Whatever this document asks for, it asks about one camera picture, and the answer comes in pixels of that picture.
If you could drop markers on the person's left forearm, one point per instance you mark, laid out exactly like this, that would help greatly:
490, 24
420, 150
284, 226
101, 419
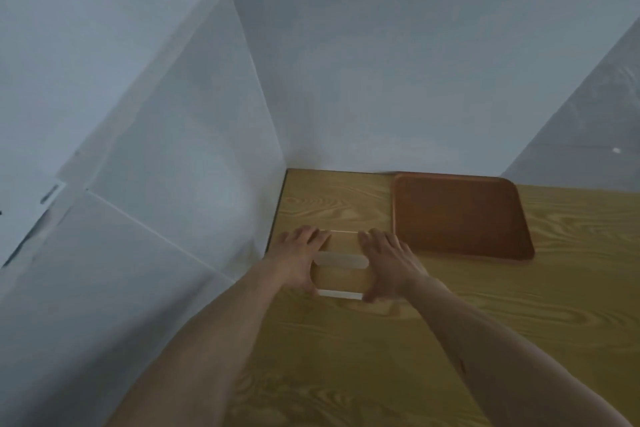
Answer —
200, 356

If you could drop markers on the person's right thumb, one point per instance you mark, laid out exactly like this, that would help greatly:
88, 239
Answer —
372, 295

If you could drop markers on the brown rectangular tray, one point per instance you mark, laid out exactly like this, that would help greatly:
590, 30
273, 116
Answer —
460, 216

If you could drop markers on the clear acrylic box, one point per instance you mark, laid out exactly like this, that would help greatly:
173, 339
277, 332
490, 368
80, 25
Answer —
341, 264

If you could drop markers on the person's right hand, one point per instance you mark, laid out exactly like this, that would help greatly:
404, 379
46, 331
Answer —
390, 269

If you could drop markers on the person's right forearm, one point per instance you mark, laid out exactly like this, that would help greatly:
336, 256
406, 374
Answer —
505, 361

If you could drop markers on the person's left thumb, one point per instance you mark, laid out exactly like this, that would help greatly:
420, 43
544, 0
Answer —
314, 287

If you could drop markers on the person's left hand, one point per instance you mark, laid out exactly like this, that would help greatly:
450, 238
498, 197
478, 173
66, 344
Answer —
295, 261

